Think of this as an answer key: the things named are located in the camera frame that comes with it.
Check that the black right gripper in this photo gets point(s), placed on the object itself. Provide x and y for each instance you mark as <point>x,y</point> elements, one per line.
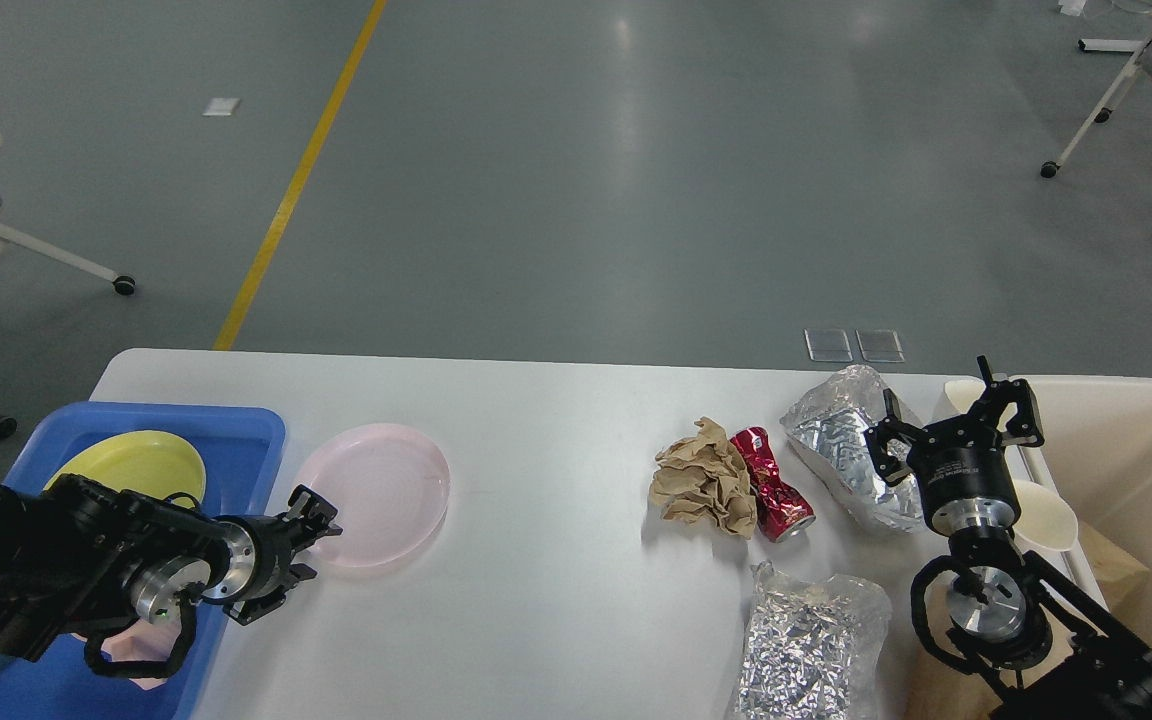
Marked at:
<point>960,469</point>

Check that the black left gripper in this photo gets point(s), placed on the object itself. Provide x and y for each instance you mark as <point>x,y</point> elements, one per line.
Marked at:
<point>244,564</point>

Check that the pink plate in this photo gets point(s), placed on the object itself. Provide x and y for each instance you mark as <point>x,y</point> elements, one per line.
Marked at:
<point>391,486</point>

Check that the pink ribbed mug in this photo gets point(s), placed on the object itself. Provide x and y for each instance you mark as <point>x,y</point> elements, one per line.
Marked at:
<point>144,641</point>

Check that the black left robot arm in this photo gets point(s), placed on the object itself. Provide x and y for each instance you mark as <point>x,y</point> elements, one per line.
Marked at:
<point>127,569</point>

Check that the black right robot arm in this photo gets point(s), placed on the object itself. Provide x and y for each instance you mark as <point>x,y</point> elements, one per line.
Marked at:
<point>985,608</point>

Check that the cream paper cup upper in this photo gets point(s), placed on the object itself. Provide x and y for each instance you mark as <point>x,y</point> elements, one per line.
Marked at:
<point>957,398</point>

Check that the cream paper cup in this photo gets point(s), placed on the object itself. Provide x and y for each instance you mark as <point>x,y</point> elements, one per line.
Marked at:
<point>957,398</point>
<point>1047,523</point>

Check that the floor socket plate right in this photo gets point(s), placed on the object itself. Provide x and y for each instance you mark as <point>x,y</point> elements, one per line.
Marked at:
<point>880,346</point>

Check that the floor socket plate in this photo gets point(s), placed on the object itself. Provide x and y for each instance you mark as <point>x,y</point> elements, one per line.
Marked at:
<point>828,345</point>
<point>880,346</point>

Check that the blue plastic tray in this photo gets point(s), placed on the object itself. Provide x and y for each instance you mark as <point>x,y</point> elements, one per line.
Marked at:
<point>242,449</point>

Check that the silver foil bag upper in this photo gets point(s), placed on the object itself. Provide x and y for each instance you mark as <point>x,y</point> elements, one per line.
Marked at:
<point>826,429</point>

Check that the silver foil bag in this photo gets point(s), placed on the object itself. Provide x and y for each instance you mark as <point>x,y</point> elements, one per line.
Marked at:
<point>811,649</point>
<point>826,429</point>

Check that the cream paper cup lower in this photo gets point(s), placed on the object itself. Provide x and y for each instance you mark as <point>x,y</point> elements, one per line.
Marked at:
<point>1047,523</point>

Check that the floor socket plate left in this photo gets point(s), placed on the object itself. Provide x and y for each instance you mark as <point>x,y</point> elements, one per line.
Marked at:
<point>828,345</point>

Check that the yellow plate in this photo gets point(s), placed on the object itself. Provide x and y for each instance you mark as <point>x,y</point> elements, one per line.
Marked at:
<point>153,462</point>

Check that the crushed red can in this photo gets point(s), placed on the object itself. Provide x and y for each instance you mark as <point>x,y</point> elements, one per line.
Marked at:
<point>782,511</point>

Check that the beige waste bin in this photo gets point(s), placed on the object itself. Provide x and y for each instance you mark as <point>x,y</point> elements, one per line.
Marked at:
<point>1097,455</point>

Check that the crumpled brown paper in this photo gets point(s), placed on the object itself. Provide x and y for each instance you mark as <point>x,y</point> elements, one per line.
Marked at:
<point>704,478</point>

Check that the silver foil bag lower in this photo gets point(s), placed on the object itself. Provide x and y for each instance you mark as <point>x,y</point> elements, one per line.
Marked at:
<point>811,649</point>

